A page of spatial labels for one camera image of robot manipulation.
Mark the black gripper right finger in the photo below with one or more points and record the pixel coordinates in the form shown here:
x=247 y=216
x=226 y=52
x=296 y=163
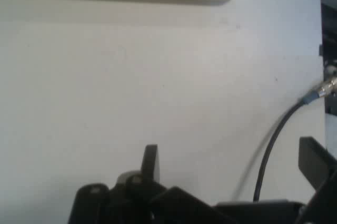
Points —
x=316 y=160

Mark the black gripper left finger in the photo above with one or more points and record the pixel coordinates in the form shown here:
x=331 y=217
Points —
x=150 y=160

